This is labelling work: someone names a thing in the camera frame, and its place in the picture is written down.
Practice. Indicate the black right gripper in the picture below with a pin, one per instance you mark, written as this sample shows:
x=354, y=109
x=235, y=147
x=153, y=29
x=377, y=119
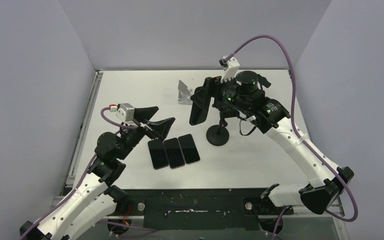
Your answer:
x=212, y=96

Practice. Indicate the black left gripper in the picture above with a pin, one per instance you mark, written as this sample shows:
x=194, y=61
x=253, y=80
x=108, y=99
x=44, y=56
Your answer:
x=160, y=128

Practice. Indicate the black phone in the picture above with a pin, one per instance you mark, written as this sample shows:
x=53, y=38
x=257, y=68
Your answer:
x=158, y=154
x=198, y=114

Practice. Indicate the purple phone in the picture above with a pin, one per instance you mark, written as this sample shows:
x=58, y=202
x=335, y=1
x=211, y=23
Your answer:
x=174, y=153

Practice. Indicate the black tall phone stand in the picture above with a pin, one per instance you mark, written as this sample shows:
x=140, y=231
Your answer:
x=218, y=135

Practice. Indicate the silver phone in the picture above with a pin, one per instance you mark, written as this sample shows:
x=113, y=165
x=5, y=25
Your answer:
x=189, y=149

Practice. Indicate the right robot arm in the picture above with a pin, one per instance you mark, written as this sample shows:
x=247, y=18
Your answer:
x=244, y=97

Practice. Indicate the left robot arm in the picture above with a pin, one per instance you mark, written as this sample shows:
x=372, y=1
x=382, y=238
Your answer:
x=95, y=195

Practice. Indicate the white folding phone stand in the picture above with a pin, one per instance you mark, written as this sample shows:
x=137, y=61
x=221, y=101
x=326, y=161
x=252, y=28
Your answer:
x=184, y=94

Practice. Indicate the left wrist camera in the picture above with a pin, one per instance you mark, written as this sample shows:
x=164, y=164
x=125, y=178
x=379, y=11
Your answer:
x=123, y=111

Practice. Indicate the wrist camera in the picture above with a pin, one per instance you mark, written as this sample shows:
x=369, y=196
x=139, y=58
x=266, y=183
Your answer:
x=123, y=111
x=230, y=67

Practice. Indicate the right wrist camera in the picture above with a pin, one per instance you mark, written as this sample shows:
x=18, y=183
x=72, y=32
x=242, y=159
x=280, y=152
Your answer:
x=230, y=67

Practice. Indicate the aluminium side rail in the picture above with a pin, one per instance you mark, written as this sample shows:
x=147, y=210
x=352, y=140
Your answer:
x=76, y=158

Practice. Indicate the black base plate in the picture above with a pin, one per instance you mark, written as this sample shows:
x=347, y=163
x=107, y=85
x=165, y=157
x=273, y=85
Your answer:
x=197, y=209

